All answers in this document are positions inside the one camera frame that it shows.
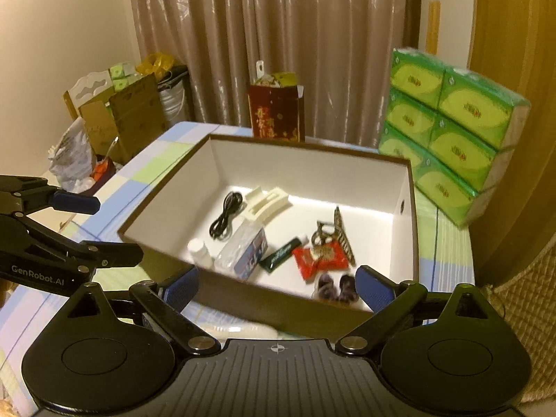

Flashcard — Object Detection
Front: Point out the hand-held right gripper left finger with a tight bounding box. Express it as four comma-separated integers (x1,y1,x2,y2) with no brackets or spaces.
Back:
56,265,222,355

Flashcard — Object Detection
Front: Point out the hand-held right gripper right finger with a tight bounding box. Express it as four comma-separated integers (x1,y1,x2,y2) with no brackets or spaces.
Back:
334,265,505,354

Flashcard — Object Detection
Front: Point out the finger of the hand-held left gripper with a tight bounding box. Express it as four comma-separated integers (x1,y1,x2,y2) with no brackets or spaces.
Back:
0,215,145,270
0,176,101,216

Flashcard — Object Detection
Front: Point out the brown velvet scrunchie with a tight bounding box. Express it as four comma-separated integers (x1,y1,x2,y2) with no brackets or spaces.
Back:
313,273,359,304

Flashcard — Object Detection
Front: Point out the small white bottle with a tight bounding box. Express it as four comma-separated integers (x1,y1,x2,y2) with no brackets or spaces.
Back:
188,239,214,270

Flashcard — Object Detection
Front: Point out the striped hair comb clip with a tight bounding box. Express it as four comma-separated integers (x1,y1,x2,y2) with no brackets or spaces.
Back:
332,206,358,267

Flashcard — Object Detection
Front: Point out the clear bag of cotton swabs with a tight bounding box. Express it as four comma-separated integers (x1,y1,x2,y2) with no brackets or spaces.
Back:
215,219,268,281

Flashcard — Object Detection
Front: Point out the red snack packet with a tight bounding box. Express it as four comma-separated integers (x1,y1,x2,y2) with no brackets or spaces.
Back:
292,243,350,279

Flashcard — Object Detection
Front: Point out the black cable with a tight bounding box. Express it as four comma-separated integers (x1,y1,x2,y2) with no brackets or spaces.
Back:
208,191,244,242

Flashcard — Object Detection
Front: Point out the bronze metal keyring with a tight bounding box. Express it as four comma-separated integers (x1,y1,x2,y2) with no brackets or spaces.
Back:
310,221,342,253

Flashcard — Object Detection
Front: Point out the brown cardboard storage box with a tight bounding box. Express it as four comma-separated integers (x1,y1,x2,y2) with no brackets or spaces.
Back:
118,134,420,342

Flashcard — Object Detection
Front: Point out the dark green tube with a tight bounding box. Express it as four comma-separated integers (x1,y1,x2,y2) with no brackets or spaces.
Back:
259,235,310,273

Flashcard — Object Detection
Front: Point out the white hair claw clip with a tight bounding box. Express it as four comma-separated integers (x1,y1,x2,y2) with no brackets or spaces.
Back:
244,186,291,231

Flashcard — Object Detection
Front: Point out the white plastic bag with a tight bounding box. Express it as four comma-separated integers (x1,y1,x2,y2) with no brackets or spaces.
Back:
48,117,98,192

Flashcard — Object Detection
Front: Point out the small cardboard box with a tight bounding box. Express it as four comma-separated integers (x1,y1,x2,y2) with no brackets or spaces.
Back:
78,100,120,157

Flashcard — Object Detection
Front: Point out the large cardboard box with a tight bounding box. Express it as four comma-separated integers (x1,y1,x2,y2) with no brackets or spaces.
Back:
108,74,168,163

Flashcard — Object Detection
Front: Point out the white carved board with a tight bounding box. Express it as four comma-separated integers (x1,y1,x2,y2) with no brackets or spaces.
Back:
72,72,114,100

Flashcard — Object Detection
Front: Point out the green packet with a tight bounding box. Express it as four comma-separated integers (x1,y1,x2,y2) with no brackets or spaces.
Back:
108,63,140,81

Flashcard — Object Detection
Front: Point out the steel pot stack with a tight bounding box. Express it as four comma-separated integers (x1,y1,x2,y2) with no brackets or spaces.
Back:
158,79,189,133

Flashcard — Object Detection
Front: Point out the yellow plastic bag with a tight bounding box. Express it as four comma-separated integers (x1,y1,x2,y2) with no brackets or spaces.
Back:
137,52,177,79

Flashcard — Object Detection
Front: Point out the stack of green tissue packs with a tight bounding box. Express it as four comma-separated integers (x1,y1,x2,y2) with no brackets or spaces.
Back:
378,47,531,229

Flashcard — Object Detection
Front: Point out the red gift bag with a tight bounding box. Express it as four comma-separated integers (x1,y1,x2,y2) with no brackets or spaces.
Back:
247,72,307,143

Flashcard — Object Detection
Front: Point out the wooden strip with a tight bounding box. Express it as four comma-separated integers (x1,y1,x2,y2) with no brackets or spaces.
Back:
428,2,440,55

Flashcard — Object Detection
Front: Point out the beige curtain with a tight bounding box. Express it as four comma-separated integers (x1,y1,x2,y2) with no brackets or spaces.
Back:
126,0,422,148

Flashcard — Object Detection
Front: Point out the wooden door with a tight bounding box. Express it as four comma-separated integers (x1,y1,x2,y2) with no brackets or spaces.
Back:
469,0,556,270

